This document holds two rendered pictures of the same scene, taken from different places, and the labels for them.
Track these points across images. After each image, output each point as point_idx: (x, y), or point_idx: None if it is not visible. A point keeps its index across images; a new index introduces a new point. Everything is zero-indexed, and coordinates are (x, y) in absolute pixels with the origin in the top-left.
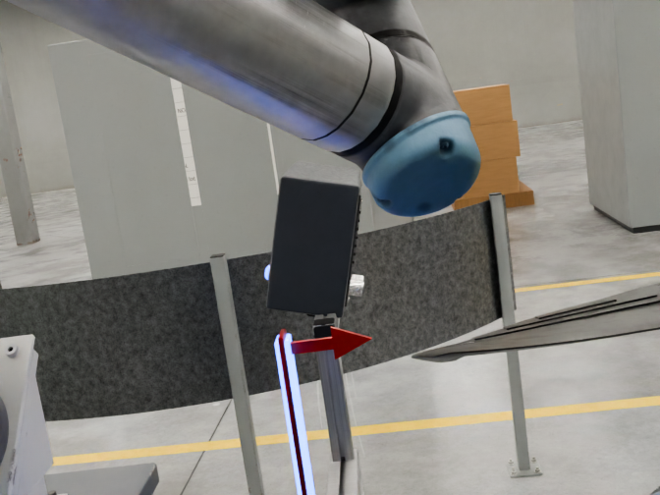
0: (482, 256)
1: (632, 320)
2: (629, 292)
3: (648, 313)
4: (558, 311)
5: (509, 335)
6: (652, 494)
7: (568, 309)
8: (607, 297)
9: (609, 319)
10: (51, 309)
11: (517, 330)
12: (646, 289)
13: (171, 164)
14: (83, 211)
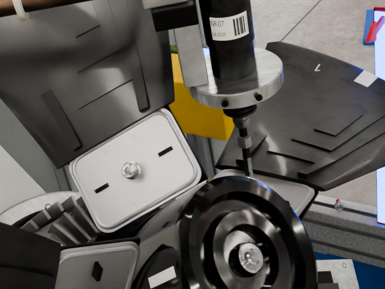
0: None
1: (260, 113)
2: (332, 145)
3: (263, 123)
4: (341, 114)
5: (310, 82)
6: (320, 260)
7: (335, 116)
8: (345, 140)
9: (277, 110)
10: None
11: (319, 89)
12: (326, 152)
13: None
14: None
